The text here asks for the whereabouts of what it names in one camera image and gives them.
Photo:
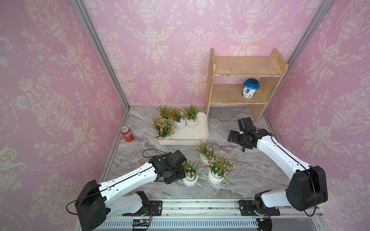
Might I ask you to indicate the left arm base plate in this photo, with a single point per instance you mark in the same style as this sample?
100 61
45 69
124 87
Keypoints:
154 209

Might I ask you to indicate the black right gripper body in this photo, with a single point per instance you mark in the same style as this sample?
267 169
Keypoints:
243 143

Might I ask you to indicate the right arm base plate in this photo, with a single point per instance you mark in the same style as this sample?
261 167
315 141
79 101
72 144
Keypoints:
248 208

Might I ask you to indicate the pink flower front pot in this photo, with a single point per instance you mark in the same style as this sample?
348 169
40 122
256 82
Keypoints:
191 173

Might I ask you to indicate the pink flower twine pot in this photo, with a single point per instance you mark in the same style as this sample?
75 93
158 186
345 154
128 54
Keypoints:
164 128

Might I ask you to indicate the cream plastic storage box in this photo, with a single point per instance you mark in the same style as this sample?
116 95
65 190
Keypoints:
188 136

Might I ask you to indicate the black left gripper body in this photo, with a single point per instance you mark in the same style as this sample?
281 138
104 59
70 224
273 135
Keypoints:
178 173

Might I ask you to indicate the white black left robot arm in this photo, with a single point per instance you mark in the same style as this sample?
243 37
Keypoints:
120 197

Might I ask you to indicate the red can by wall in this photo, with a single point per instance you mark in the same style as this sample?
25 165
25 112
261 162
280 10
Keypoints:
127 134

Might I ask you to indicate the orange flower white pot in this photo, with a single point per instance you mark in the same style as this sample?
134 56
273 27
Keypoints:
165 112

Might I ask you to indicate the red flower front pot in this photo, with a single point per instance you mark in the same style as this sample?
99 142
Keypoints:
219 168

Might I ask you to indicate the aluminium front rail frame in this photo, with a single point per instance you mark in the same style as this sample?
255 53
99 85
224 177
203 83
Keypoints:
216 215

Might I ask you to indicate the blue lid white cup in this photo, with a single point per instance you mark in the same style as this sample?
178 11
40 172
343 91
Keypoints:
250 87

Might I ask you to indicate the red pink flower pot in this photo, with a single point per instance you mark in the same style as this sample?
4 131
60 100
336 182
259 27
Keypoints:
207 152

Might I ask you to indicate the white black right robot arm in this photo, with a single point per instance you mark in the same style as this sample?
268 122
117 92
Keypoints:
307 187

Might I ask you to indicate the red flower white pot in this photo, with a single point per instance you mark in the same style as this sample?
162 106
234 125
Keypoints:
178 119

